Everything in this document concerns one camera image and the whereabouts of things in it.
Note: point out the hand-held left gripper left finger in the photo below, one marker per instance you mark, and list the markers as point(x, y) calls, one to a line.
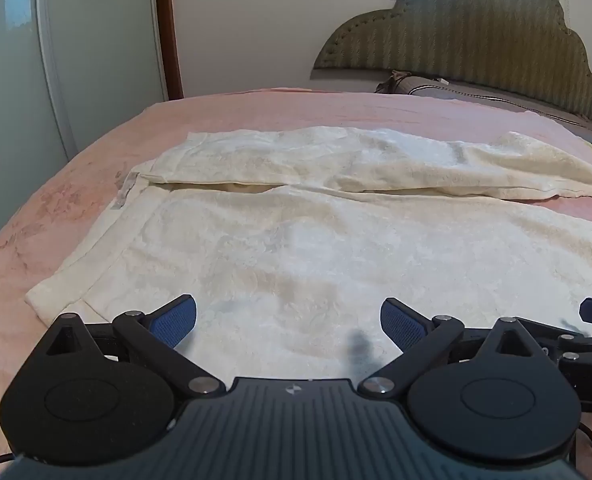
point(175, 321)

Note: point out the pink bed blanket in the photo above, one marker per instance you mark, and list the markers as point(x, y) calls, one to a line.
point(276, 110)

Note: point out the olive padded headboard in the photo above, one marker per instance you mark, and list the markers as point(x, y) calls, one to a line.
point(466, 35)

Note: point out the cream textured pants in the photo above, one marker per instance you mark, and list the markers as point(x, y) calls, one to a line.
point(296, 240)

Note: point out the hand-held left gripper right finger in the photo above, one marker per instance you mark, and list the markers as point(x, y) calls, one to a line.
point(401, 324)

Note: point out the grey pillow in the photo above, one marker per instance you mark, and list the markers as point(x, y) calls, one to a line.
point(456, 89)

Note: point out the brown wooden door frame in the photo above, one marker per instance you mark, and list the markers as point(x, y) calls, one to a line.
point(168, 30)

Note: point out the frosted door with flower decals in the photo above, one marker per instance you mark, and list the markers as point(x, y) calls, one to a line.
point(101, 50)

